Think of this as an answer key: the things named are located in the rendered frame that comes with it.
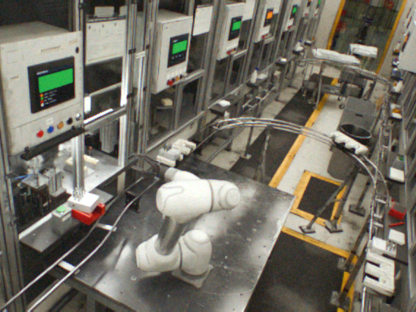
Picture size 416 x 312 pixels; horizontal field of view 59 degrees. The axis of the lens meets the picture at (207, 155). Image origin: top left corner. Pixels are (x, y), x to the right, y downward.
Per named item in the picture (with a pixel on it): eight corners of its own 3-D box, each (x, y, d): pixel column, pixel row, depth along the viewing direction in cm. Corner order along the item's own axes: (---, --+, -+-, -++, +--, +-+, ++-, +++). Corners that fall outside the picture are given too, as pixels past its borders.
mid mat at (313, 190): (338, 231, 368) (338, 231, 367) (285, 211, 384) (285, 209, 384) (348, 185, 450) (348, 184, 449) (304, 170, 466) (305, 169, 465)
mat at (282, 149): (268, 202, 393) (269, 201, 392) (218, 182, 411) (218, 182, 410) (338, 78, 872) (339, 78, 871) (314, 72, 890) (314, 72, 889)
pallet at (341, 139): (324, 140, 359) (328, 132, 354) (334, 139, 366) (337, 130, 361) (355, 160, 334) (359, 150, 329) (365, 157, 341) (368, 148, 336)
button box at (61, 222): (61, 235, 182) (60, 216, 176) (48, 228, 184) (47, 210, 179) (72, 226, 189) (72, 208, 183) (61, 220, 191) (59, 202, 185)
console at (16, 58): (17, 158, 153) (4, 47, 131) (-32, 136, 162) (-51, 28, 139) (86, 125, 187) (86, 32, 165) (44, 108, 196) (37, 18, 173)
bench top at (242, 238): (220, 362, 167) (222, 357, 165) (42, 264, 199) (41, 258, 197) (295, 200, 290) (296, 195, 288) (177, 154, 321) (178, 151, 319)
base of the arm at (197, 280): (217, 264, 214) (218, 256, 211) (200, 290, 195) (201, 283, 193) (189, 250, 219) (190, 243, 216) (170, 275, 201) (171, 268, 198)
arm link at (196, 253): (212, 273, 199) (219, 243, 188) (179, 277, 193) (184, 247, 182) (203, 252, 212) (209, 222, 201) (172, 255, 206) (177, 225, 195)
